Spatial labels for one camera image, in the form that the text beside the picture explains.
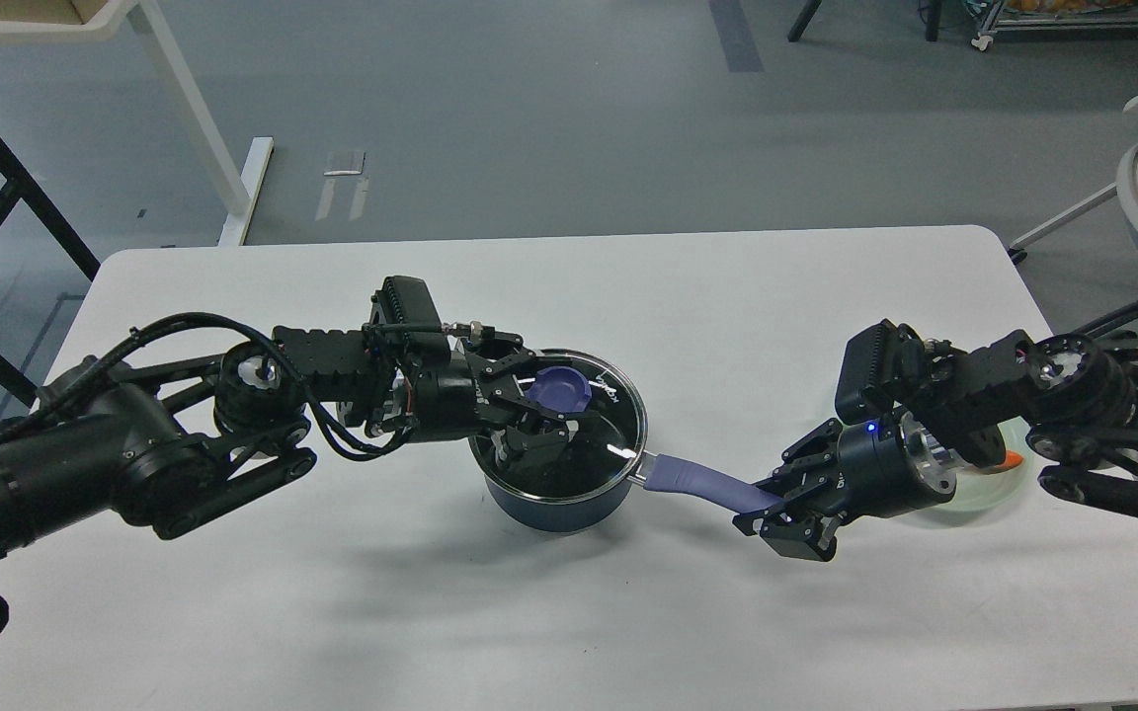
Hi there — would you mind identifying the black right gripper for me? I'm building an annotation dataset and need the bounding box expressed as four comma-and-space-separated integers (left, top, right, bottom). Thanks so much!
733, 413, 957, 562

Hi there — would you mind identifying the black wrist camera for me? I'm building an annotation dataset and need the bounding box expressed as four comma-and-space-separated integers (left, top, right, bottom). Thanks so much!
363, 276, 450, 367
834, 320, 929, 425

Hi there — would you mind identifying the glass lid purple knob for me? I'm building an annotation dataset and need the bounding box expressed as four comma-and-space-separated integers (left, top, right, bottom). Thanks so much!
470, 349, 649, 498

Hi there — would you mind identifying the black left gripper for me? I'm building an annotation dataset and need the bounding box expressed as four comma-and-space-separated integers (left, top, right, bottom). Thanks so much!
397, 332, 595, 485

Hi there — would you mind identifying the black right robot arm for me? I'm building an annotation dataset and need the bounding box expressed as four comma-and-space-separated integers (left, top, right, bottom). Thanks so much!
733, 301, 1138, 561

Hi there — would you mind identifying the orange toy carrot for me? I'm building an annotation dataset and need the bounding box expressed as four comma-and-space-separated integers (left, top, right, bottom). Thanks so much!
999, 450, 1023, 471

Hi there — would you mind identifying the white table frame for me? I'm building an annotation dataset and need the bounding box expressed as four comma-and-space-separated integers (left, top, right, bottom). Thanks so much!
0, 1, 277, 247

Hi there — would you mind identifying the translucent green plate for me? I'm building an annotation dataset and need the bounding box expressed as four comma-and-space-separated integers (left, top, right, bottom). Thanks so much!
916, 417, 1033, 516

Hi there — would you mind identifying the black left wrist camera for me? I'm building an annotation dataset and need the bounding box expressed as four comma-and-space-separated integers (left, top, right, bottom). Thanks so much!
363, 276, 450, 367

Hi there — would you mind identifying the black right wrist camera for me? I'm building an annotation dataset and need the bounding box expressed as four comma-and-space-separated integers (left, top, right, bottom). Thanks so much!
834, 320, 929, 425

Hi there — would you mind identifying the wheeled metal cart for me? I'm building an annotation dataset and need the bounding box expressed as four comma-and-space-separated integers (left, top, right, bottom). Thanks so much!
965, 1, 1138, 52

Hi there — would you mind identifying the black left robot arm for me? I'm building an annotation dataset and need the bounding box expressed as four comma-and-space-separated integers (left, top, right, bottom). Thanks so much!
0, 312, 601, 634

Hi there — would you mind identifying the dark blue saucepan purple handle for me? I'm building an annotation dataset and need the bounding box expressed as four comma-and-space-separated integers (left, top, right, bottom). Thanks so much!
468, 350, 787, 535

